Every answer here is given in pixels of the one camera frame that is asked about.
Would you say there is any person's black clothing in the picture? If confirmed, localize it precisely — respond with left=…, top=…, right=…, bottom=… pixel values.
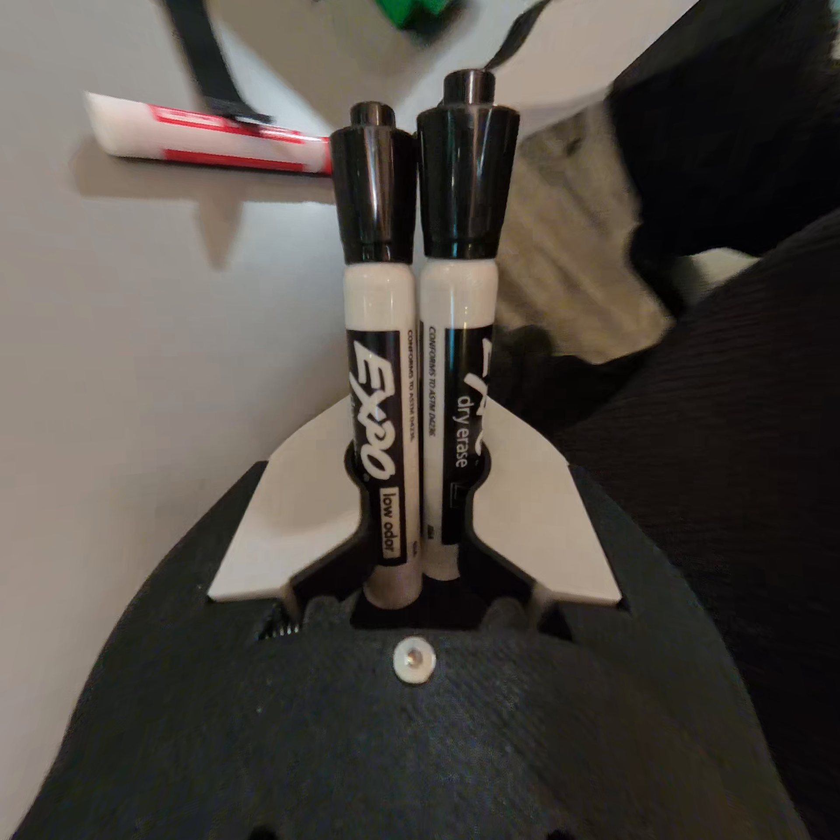
left=499, top=0, right=840, bottom=840

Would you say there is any red dry erase marker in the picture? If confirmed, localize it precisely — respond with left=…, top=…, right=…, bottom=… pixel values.
left=83, top=91, right=336, bottom=178

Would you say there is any black strap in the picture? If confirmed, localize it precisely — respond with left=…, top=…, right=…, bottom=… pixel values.
left=159, top=0, right=274, bottom=127

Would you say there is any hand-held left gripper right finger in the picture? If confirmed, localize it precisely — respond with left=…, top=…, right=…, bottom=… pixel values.
left=462, top=416, right=622, bottom=605

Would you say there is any grey desk with wooden edge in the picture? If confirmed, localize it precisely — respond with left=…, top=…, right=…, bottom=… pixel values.
left=0, top=0, right=700, bottom=821

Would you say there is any green plastic bin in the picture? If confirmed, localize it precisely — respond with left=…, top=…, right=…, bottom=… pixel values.
left=375, top=0, right=463, bottom=32

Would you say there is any black dry erase marker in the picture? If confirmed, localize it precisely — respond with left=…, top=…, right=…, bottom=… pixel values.
left=416, top=68, right=523, bottom=583
left=328, top=101, right=422, bottom=608

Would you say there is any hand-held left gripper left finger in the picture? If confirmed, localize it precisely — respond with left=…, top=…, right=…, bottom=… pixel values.
left=207, top=407, right=368, bottom=603

